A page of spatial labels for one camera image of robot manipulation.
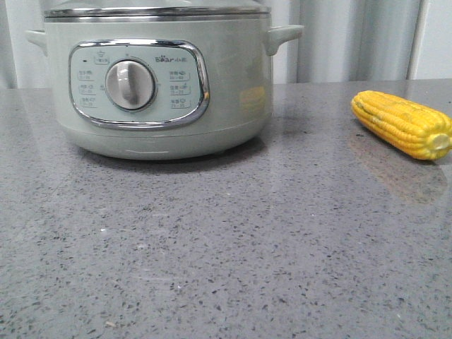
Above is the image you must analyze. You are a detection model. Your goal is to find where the white pleated curtain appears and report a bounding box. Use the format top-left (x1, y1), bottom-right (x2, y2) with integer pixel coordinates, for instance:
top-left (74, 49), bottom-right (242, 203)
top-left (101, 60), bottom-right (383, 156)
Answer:
top-left (1, 1), bottom-right (424, 89)

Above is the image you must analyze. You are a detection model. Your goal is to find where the yellow corn cob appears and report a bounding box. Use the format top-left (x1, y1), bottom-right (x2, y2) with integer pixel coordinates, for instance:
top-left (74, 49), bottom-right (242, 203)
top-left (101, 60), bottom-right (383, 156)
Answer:
top-left (351, 90), bottom-right (451, 160)

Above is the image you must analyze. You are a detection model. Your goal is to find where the glass pot lid steel rim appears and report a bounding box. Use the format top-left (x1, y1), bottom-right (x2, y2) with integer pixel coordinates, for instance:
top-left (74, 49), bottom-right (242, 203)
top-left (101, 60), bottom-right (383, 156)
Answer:
top-left (44, 0), bottom-right (270, 18)

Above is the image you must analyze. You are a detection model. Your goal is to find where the light green electric cooking pot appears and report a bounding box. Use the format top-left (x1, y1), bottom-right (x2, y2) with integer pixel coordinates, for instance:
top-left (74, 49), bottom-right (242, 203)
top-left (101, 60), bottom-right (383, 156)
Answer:
top-left (25, 13), bottom-right (303, 160)

